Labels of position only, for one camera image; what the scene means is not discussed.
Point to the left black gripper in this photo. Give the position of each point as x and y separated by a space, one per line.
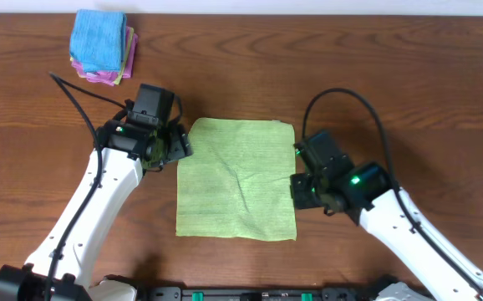
177 144

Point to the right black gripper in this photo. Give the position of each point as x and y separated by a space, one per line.
297 183

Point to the green microfiber cloth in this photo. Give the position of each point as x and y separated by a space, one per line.
237 182

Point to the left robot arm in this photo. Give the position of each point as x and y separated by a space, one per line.
62 265

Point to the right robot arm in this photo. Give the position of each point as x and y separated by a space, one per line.
444 271

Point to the pink folded cloth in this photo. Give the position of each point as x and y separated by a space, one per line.
129 58

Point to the yellow-green folded cloth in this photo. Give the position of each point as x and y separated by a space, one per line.
125 58

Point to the blue folded cloth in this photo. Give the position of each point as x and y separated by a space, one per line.
98 40

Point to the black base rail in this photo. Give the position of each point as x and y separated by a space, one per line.
249 294

